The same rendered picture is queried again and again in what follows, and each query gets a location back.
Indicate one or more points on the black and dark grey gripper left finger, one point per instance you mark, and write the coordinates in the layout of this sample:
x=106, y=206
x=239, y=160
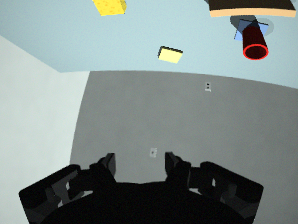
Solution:
x=41, y=198

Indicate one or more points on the red cup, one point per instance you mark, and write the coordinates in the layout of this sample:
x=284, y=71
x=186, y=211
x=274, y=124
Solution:
x=252, y=36

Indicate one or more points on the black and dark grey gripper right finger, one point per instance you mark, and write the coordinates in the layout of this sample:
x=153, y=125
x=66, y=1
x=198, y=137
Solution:
x=236, y=191

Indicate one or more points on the pale yellow square pad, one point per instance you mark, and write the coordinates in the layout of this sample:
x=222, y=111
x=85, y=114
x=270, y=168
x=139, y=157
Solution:
x=169, y=54

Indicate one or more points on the yellow sponge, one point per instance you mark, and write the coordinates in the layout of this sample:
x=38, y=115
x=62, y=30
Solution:
x=110, y=7

